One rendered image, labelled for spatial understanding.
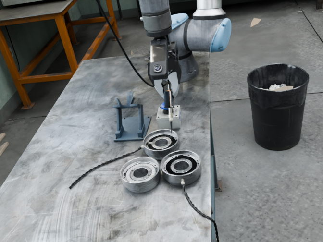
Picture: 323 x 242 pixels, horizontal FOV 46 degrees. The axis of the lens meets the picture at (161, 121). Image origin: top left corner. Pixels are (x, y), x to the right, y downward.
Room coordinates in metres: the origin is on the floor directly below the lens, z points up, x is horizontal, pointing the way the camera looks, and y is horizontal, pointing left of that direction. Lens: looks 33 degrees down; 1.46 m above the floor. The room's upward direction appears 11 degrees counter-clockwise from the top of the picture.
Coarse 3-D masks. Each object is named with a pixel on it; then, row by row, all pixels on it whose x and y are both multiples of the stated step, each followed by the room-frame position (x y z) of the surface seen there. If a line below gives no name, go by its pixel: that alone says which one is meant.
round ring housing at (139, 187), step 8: (136, 160) 0.82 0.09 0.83; (144, 160) 0.81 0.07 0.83; (152, 160) 0.80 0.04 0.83; (128, 168) 0.79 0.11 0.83; (136, 168) 0.79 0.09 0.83; (144, 168) 0.78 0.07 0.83; (136, 176) 0.78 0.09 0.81; (144, 176) 0.75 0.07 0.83; (160, 176) 0.75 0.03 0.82; (128, 184) 0.73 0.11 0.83; (136, 184) 0.72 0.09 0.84; (144, 184) 0.72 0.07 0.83; (152, 184) 0.72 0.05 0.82; (136, 192) 0.73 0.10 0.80; (144, 192) 0.72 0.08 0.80
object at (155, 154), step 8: (152, 136) 0.92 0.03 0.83; (176, 136) 0.90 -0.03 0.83; (144, 144) 0.87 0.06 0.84; (152, 144) 0.88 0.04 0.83; (160, 144) 0.90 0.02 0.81; (168, 144) 0.87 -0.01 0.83; (176, 144) 0.85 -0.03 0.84; (152, 152) 0.84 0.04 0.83; (160, 152) 0.83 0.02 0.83; (168, 152) 0.83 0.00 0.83
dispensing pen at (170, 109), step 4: (168, 80) 0.98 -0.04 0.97; (168, 84) 0.98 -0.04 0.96; (168, 88) 0.97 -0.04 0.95; (164, 92) 0.95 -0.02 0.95; (168, 92) 0.95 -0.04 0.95; (164, 96) 0.95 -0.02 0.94; (168, 96) 0.94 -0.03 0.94; (164, 100) 0.94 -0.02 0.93; (168, 100) 0.94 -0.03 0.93; (164, 104) 0.94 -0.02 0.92; (168, 104) 0.93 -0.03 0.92; (168, 108) 0.94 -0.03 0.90; (172, 108) 0.94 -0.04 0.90; (168, 112) 0.94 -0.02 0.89; (172, 112) 0.93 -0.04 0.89; (172, 116) 0.93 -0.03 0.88; (172, 120) 0.92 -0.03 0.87
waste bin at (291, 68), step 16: (272, 64) 2.01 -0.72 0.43; (288, 64) 1.97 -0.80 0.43; (256, 80) 1.97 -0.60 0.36; (272, 80) 2.00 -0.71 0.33; (288, 80) 1.94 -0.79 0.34; (304, 80) 1.83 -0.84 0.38; (256, 96) 1.78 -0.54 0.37; (272, 96) 1.71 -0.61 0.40; (288, 96) 1.69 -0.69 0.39; (304, 96) 1.72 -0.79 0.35; (256, 112) 1.80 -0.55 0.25; (272, 112) 1.72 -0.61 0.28; (288, 112) 1.70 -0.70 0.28; (256, 128) 1.82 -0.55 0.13; (272, 128) 1.73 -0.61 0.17; (288, 128) 1.71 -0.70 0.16; (272, 144) 1.74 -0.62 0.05; (288, 144) 1.72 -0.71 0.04
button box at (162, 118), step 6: (174, 108) 1.03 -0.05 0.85; (162, 114) 1.01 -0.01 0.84; (168, 114) 1.00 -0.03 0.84; (174, 114) 0.99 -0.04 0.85; (180, 114) 1.02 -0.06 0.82; (162, 120) 0.99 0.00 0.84; (168, 120) 0.98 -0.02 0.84; (174, 120) 0.98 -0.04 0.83; (180, 120) 1.01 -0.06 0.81; (162, 126) 0.99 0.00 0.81; (168, 126) 0.98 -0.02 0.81; (174, 126) 0.98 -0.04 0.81; (180, 126) 0.99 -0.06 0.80
